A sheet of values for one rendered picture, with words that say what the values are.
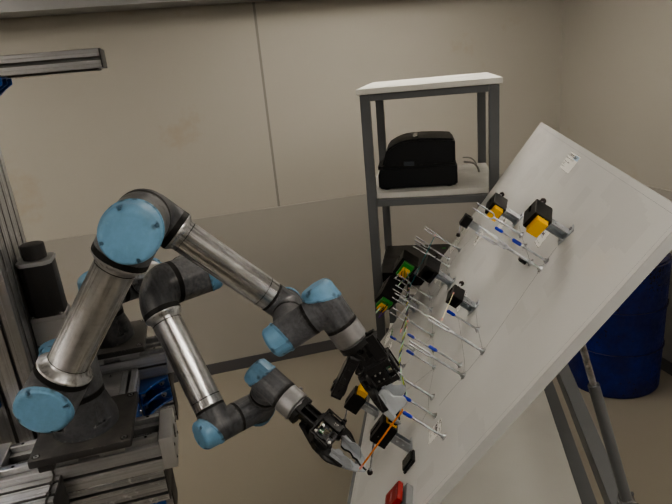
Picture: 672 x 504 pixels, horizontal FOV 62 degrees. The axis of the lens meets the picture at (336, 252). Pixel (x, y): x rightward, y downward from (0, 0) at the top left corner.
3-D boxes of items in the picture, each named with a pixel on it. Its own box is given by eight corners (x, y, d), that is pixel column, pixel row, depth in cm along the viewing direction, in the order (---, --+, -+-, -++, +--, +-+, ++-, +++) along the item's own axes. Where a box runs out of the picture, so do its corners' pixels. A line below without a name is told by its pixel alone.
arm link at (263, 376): (260, 369, 146) (266, 350, 141) (291, 397, 143) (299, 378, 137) (238, 387, 141) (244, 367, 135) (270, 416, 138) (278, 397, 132)
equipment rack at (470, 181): (387, 507, 258) (355, 89, 200) (395, 426, 314) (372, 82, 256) (501, 513, 249) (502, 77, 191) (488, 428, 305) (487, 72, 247)
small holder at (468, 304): (482, 286, 147) (459, 271, 147) (478, 308, 140) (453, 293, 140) (472, 296, 150) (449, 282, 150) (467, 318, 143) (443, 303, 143)
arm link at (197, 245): (115, 209, 128) (284, 324, 143) (102, 221, 118) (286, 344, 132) (144, 169, 127) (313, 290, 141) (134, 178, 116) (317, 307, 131)
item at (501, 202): (525, 198, 156) (498, 181, 156) (523, 219, 147) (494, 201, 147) (515, 210, 159) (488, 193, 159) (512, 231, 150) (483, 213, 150)
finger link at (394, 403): (417, 419, 122) (394, 383, 122) (394, 432, 123) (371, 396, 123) (417, 413, 125) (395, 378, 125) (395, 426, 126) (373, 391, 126)
